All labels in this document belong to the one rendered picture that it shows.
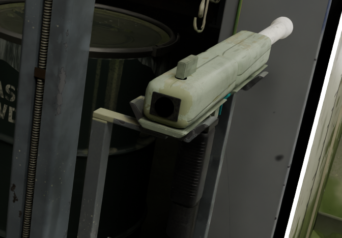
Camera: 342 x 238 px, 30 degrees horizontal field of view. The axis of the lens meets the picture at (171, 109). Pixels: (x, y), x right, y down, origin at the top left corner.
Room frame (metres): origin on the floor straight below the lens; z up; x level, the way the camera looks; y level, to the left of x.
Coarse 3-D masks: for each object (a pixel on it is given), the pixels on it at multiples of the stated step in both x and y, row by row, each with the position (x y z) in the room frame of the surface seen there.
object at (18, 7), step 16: (0, 16) 1.79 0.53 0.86; (16, 16) 1.83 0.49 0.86; (96, 16) 2.01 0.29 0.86; (112, 16) 2.04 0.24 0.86; (128, 16) 2.06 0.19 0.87; (16, 32) 1.66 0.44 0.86; (96, 32) 1.80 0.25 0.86; (112, 32) 1.84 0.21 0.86; (128, 32) 1.87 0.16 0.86; (144, 32) 1.91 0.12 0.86; (160, 32) 1.92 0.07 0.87
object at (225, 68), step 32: (288, 32) 0.96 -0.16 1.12; (192, 64) 0.57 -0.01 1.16; (224, 64) 0.64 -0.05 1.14; (256, 64) 0.75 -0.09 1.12; (160, 96) 0.53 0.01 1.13; (192, 96) 0.53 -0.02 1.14; (224, 96) 0.63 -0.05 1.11; (160, 128) 0.53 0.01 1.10; (192, 128) 0.54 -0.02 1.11; (192, 160) 0.63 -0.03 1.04; (192, 192) 0.63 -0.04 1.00; (192, 224) 0.64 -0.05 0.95
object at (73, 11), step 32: (32, 0) 0.68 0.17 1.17; (64, 0) 0.67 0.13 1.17; (32, 32) 0.68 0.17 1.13; (64, 32) 0.67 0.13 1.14; (32, 64) 0.68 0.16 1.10; (64, 64) 0.67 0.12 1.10; (32, 96) 0.68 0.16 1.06; (64, 96) 0.68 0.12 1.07; (32, 128) 0.69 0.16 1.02; (64, 128) 0.68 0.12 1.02; (32, 160) 0.68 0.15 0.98; (64, 160) 0.69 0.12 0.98; (32, 192) 0.68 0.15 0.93; (64, 192) 0.70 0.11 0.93; (32, 224) 0.67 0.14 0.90; (64, 224) 0.71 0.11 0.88
